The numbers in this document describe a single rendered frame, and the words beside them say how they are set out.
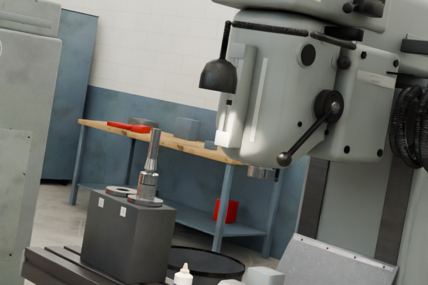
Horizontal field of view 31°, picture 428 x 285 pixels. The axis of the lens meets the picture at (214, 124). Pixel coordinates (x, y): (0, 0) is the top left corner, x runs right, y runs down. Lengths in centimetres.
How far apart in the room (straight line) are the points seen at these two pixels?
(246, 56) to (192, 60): 644
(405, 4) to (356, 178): 45
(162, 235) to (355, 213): 48
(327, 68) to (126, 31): 731
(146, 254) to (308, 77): 63
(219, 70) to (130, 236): 60
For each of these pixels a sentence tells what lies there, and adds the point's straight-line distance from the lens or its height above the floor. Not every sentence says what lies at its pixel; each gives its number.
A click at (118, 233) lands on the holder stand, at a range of 193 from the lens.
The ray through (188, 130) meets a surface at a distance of 743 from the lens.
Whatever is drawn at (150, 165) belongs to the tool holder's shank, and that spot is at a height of 124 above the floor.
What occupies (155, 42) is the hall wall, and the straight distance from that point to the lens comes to 846.
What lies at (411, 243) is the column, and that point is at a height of 117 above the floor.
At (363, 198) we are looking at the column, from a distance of 194.
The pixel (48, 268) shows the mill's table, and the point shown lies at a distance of 205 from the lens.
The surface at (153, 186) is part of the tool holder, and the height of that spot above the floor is 119.
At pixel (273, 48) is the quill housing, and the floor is 155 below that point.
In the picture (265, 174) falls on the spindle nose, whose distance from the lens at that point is 164.
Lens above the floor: 146
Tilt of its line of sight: 3 degrees down
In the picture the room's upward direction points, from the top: 10 degrees clockwise
